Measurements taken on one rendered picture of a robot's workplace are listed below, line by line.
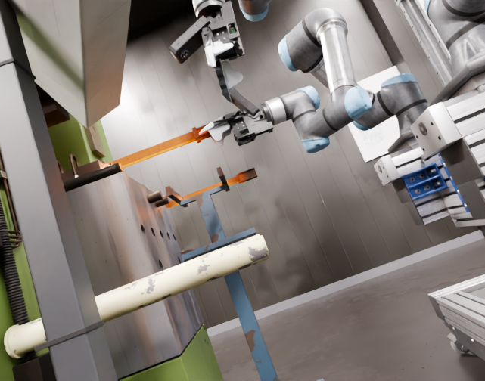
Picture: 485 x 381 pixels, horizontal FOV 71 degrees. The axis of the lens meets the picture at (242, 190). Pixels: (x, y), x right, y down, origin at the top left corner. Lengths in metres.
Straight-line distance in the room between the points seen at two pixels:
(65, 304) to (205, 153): 3.58
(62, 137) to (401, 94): 1.26
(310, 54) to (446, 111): 0.56
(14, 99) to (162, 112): 3.82
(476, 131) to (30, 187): 0.81
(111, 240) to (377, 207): 3.14
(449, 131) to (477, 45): 0.21
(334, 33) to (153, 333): 0.95
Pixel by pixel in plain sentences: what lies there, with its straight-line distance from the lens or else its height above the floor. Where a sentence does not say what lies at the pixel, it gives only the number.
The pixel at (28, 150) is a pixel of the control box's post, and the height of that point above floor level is 0.81.
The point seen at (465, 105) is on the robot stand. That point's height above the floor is 0.75.
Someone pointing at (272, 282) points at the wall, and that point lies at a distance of 3.69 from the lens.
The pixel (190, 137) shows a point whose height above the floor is 0.99.
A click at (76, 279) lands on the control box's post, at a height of 0.65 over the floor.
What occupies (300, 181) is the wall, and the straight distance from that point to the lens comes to 3.69.
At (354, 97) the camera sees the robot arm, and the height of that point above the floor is 0.89.
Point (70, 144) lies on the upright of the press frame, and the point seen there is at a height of 1.23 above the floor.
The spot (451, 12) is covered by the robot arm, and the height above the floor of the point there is 0.96.
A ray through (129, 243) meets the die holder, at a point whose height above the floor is 0.74.
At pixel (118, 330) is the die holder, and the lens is 0.86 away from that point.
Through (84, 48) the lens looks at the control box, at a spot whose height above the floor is 0.92.
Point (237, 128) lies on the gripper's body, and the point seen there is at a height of 0.97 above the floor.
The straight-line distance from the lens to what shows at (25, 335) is 0.68.
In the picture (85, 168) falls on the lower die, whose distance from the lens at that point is 0.96.
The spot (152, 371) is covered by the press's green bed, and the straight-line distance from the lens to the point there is 0.86.
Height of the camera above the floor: 0.61
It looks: 11 degrees up
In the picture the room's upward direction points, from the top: 21 degrees counter-clockwise
